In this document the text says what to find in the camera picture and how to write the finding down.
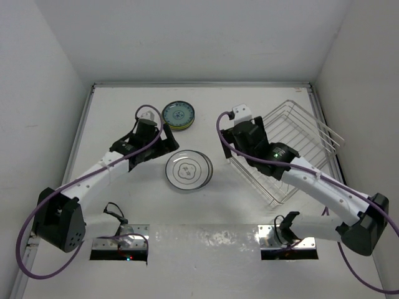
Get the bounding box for dark green patterned plate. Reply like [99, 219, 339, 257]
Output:
[162, 101, 195, 127]

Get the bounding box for clear wire dish rack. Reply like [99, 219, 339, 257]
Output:
[228, 100, 345, 207]

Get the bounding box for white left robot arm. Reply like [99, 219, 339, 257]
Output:
[33, 119, 179, 253]

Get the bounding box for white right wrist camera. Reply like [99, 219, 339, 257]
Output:
[232, 103, 252, 125]

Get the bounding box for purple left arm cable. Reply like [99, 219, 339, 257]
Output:
[15, 105, 165, 280]

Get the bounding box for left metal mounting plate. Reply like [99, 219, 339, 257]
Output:
[92, 224, 150, 251]

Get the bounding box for white plate black rim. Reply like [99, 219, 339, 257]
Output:
[165, 149, 208, 191]

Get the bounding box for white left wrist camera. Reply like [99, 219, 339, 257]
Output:
[140, 110, 155, 121]

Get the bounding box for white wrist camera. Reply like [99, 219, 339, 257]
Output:
[140, 110, 155, 121]
[232, 103, 252, 125]

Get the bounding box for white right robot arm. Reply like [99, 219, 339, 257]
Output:
[217, 117, 389, 256]

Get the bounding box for white plate orange sunburst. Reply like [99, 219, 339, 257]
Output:
[200, 153, 214, 187]

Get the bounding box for lime green plate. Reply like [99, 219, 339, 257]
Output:
[169, 120, 194, 131]

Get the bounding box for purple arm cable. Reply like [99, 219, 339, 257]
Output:
[216, 112, 399, 295]
[15, 105, 165, 280]

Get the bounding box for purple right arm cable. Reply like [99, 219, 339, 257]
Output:
[216, 112, 399, 295]

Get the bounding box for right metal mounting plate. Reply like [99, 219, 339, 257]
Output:
[257, 224, 316, 250]

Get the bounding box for metal mounting plate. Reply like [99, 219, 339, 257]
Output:
[92, 224, 150, 251]
[257, 224, 316, 250]

